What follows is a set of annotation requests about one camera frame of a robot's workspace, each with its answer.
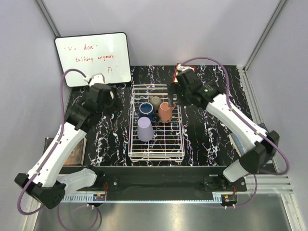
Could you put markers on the dark blue book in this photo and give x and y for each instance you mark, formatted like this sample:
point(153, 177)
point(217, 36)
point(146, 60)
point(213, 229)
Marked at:
point(262, 125)

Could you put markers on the salmon pink floral mug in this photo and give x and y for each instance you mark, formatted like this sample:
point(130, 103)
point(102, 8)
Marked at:
point(165, 112)

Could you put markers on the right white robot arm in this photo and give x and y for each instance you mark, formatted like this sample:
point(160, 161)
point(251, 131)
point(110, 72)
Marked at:
point(258, 142)

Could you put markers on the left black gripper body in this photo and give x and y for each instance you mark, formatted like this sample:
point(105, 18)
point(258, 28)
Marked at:
point(112, 106)

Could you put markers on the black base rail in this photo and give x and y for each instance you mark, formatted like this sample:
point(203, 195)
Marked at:
point(169, 178)

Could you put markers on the dark blue ceramic mug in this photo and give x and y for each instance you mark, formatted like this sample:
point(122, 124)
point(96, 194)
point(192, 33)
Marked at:
point(146, 110)

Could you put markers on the white slotted cable duct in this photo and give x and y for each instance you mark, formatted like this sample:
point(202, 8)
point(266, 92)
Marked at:
point(149, 196)

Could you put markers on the light blue paperback book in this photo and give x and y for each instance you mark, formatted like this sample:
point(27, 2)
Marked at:
point(240, 149)

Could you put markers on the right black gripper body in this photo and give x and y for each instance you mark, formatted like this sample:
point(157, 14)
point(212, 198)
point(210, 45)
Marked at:
point(182, 96)

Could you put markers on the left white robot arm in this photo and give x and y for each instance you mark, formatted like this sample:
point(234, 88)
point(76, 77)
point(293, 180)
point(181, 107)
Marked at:
point(43, 181)

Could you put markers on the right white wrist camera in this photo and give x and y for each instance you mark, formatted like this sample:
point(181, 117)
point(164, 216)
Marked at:
point(181, 67)

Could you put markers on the dark Tale of Two Cities book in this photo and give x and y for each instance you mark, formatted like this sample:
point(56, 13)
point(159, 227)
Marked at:
point(76, 158)

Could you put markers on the lavender plastic cup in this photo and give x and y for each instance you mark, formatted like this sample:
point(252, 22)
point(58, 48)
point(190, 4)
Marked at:
point(145, 130)

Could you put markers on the white dry-erase board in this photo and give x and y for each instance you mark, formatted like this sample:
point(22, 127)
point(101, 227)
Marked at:
point(105, 54)

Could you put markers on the white wire dish rack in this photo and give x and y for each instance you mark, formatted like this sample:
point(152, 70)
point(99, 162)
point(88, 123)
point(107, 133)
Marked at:
point(168, 142)

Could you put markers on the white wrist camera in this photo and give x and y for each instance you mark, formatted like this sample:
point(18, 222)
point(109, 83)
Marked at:
point(181, 67)
point(95, 79)

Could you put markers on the beige ceramic mug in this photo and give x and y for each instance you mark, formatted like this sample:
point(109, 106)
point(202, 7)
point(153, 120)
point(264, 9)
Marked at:
point(155, 101)

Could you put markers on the red and cream book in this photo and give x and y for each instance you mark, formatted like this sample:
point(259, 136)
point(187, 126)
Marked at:
point(176, 73)

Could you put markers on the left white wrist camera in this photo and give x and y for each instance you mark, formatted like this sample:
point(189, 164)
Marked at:
point(95, 79)

